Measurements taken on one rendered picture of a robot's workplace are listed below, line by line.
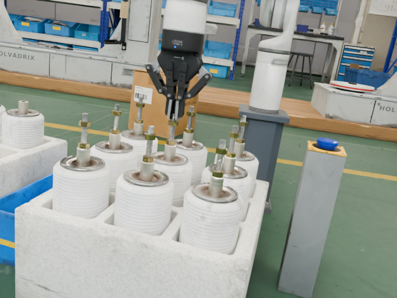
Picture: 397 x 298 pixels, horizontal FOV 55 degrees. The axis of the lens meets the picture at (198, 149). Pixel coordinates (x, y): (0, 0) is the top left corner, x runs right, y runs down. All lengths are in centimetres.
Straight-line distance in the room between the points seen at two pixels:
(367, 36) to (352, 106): 435
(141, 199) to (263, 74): 63
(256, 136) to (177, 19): 55
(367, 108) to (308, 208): 203
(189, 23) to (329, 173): 37
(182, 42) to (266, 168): 59
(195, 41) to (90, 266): 41
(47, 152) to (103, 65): 182
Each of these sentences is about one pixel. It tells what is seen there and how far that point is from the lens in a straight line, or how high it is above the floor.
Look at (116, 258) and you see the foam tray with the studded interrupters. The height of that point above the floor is 14.
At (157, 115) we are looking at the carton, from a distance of 186.
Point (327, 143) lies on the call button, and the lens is 75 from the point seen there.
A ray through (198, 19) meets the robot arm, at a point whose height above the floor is 51.
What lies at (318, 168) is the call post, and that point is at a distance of 75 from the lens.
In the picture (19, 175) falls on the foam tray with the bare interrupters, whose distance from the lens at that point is 95.
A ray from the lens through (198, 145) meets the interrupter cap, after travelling 85.
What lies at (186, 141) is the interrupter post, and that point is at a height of 26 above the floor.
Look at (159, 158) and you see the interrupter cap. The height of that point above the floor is 25.
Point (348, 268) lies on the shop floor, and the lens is 103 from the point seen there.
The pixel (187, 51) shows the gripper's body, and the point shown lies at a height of 46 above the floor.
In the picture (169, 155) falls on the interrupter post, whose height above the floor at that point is 26.
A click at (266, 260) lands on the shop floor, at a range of 96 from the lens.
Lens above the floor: 48
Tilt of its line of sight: 16 degrees down
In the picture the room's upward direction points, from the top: 8 degrees clockwise
